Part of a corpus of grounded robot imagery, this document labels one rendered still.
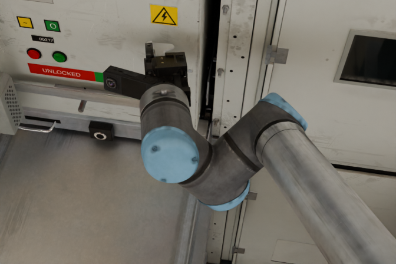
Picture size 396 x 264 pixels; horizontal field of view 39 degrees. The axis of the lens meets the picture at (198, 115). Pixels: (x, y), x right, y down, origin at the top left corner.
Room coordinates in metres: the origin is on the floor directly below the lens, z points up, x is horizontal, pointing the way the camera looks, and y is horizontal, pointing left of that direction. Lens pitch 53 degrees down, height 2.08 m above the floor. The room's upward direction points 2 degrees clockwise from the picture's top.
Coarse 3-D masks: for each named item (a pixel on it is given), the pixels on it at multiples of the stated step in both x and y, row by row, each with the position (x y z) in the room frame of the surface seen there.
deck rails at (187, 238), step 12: (0, 144) 0.81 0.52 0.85; (0, 156) 0.78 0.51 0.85; (192, 204) 0.66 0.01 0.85; (192, 216) 0.63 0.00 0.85; (180, 228) 0.60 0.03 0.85; (192, 228) 0.57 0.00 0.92; (180, 240) 0.56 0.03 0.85; (192, 240) 0.55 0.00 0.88; (180, 252) 0.53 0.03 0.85; (192, 252) 0.54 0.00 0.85
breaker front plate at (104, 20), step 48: (0, 0) 0.88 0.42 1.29; (96, 0) 0.86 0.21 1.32; (144, 0) 0.84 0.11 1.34; (192, 0) 0.83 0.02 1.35; (0, 48) 0.89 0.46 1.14; (48, 48) 0.87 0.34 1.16; (96, 48) 0.86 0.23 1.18; (144, 48) 0.85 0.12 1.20; (192, 48) 0.83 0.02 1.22; (48, 96) 0.88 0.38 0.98; (192, 96) 0.83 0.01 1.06
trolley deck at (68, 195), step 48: (48, 144) 0.82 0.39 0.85; (96, 144) 0.83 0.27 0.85; (0, 192) 0.67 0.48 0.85; (48, 192) 0.68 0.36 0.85; (96, 192) 0.69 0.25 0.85; (144, 192) 0.69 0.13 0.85; (0, 240) 0.55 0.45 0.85; (48, 240) 0.55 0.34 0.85; (96, 240) 0.56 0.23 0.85; (144, 240) 0.56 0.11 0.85
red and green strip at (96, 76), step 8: (32, 64) 0.88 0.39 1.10; (32, 72) 0.88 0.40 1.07; (40, 72) 0.88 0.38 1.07; (48, 72) 0.87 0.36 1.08; (56, 72) 0.87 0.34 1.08; (64, 72) 0.87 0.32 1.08; (72, 72) 0.87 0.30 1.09; (80, 72) 0.86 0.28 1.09; (88, 72) 0.86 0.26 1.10; (96, 72) 0.86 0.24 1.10; (88, 80) 0.86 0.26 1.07; (96, 80) 0.86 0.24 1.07
